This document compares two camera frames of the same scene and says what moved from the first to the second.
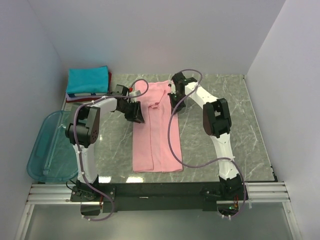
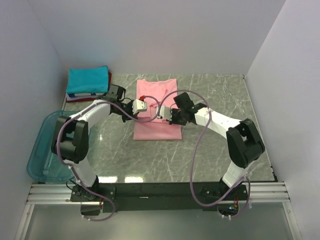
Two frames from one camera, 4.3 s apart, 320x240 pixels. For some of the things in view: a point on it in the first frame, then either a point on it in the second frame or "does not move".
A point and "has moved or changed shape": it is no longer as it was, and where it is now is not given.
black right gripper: (173, 104) -> (174, 110)
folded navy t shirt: (73, 95) does not move
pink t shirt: (150, 149) has moved or changed shape
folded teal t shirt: (92, 80) does not move
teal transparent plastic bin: (53, 158) does not move
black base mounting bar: (134, 197) does not move
